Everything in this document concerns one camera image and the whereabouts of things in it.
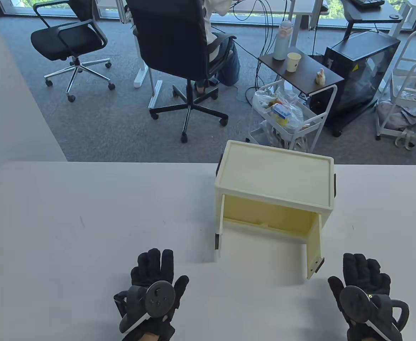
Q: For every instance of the cream cabinet door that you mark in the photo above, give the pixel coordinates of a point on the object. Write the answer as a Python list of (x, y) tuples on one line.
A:
[(220, 227), (314, 245)]

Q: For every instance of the person's right hand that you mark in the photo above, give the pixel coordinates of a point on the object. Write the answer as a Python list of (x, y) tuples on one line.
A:
[(362, 271)]

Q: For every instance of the white paper cup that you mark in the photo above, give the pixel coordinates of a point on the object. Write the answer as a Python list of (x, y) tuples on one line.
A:
[(293, 63)]

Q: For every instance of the grey crumpled bag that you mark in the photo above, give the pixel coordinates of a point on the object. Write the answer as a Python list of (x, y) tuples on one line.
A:
[(398, 115)]

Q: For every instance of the cream plastic cabinet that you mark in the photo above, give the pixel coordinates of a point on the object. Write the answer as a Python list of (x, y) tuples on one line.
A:
[(275, 174)]

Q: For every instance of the black computer tower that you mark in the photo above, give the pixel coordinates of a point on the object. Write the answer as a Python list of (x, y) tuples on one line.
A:
[(360, 67)]

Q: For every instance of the black high-back office chair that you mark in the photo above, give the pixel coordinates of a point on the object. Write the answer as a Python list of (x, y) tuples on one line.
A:
[(169, 32)]

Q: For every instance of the white cart with dark top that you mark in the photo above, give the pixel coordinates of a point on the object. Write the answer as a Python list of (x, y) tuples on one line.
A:
[(307, 72)]

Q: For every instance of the person's left forearm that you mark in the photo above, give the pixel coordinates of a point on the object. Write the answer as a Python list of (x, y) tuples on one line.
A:
[(147, 337)]

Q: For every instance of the clear plastic bag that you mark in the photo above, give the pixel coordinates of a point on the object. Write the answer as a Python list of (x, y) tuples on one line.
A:
[(293, 112)]

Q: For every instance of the black keyboard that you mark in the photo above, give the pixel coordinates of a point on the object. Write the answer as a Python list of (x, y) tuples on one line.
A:
[(367, 3)]

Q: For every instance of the small beige figurine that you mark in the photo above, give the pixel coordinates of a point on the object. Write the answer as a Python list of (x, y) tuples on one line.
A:
[(321, 77)]

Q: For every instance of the yellow blue snack packet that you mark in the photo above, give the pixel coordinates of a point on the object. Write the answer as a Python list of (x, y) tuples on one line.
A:
[(280, 113)]

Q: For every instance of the black mesh chair chrome base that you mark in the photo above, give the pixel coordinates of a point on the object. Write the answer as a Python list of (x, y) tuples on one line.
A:
[(64, 41)]

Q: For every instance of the pale blue water bottle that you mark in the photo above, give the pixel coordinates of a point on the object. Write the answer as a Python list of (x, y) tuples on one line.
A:
[(282, 44)]

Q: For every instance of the person's left hand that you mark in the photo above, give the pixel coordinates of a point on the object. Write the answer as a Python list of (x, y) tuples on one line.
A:
[(154, 264)]

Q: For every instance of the dark desk with black legs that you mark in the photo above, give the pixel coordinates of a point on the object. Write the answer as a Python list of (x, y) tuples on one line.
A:
[(375, 14)]

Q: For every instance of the black round hand tracker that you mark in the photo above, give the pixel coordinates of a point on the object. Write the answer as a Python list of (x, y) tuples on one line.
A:
[(355, 303), (160, 298)]

